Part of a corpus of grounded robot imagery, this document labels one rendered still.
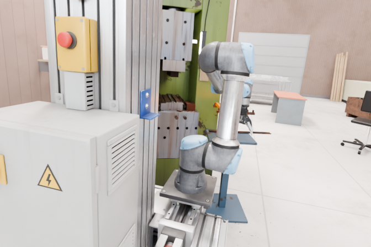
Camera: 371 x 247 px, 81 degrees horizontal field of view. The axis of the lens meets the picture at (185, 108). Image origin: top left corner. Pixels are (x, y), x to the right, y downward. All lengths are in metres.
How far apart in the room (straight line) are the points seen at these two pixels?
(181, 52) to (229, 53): 1.12
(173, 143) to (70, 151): 1.63
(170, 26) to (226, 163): 1.35
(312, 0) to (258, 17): 2.30
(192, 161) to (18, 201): 0.60
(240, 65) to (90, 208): 0.66
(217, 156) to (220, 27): 1.52
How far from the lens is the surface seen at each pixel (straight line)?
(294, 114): 5.83
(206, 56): 0.90
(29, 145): 0.53
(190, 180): 0.99
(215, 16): 2.21
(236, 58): 0.87
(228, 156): 0.91
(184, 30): 1.97
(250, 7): 11.71
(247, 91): 1.23
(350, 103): 8.17
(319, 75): 11.94
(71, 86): 0.65
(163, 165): 2.12
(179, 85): 2.46
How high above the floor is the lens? 1.38
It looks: 13 degrees down
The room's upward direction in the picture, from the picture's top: 4 degrees clockwise
